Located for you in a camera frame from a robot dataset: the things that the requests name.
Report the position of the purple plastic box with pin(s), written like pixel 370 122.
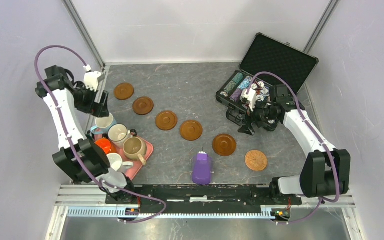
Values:
pixel 202 169

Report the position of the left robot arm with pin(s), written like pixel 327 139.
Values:
pixel 78 155

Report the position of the woven rattan coaster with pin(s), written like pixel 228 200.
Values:
pixel 256 160

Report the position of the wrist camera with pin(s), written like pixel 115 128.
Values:
pixel 250 96
pixel 92 78

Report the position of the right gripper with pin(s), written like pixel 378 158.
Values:
pixel 247 127

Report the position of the white mug dark handle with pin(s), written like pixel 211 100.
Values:
pixel 119 133

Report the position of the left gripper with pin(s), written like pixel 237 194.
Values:
pixel 100 109

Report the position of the brown wooden coaster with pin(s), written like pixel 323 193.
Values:
pixel 166 120
pixel 143 105
pixel 224 145
pixel 191 130
pixel 123 91

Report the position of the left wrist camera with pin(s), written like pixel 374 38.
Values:
pixel 92 78

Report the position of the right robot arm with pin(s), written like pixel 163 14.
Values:
pixel 326 171

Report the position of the beige mug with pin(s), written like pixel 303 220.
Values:
pixel 135 149

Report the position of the light blue mug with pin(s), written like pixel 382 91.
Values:
pixel 102 125

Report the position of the orange mug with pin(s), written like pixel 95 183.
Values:
pixel 106 145

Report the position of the pink tray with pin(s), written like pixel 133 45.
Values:
pixel 132 172

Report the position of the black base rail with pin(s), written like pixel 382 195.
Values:
pixel 205 199

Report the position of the black poker chip case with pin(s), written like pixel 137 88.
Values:
pixel 265 54

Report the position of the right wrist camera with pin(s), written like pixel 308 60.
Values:
pixel 250 96

